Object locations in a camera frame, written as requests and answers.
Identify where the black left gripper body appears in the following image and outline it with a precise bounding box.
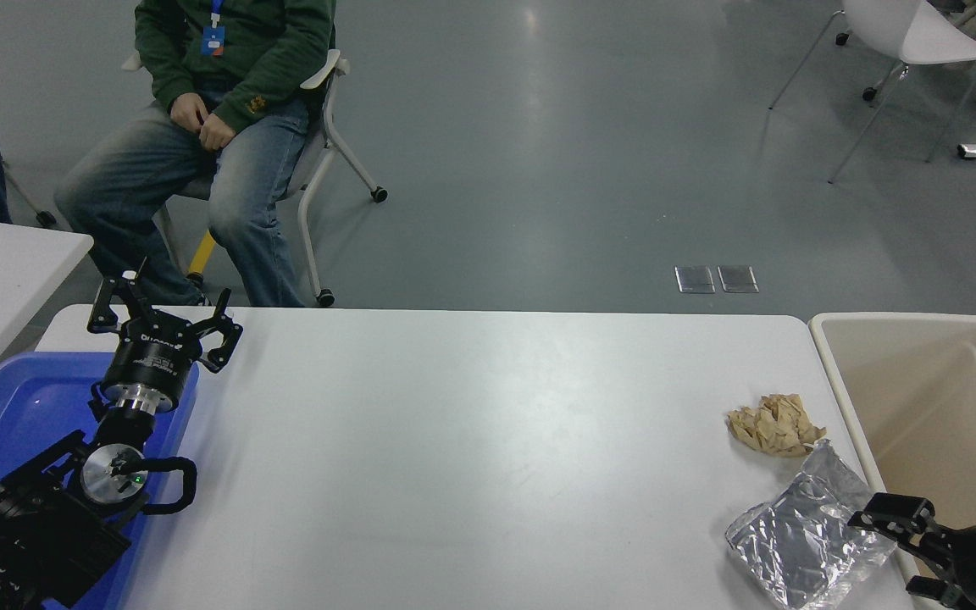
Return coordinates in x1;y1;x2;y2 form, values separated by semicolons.
101;322;201;401

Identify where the tan paper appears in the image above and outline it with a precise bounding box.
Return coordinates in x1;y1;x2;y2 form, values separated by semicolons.
726;394;828;458

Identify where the person's left hand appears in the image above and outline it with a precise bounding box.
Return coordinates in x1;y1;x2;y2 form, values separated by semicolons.
198;113;236;153

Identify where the person's right hand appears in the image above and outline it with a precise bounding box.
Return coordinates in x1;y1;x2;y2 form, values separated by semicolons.
169;91;209;132

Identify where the yellow strip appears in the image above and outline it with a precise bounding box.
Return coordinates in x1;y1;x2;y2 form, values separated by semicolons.
186;230;217;280

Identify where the grey chair leg with caster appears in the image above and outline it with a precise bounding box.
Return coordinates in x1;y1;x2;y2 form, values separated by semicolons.
3;165;58;228

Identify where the large pale plastic bin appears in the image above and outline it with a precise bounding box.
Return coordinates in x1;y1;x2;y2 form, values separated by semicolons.
808;312;976;610

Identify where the blue plastic tray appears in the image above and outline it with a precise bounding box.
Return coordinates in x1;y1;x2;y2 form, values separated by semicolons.
0;352;199;610

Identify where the white office chair on casters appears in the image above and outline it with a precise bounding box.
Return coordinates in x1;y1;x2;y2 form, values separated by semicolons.
121;49;389;308

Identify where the blue id badge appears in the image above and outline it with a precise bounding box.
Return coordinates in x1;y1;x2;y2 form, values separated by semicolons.
201;0;227;58

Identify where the silver floor outlet plate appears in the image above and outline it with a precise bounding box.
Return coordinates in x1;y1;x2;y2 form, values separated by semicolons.
718;265;760;294
675;266;717;295

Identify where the white shell chair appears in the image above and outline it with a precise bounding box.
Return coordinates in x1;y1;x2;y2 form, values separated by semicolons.
768;0;976;185

